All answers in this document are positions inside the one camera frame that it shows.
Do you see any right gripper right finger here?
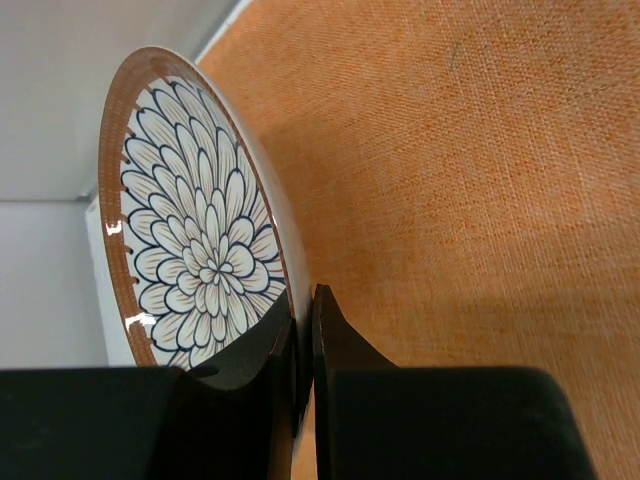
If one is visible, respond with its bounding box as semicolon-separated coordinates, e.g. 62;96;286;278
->
311;284;596;479

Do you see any patterned ceramic plate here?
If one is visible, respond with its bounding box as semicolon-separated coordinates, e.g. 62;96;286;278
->
87;47;312;422

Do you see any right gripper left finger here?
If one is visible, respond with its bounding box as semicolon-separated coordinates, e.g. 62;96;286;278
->
1;297;295;479

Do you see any orange cloth placemat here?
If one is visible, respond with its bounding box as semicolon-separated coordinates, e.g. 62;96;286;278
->
200;1;639;479

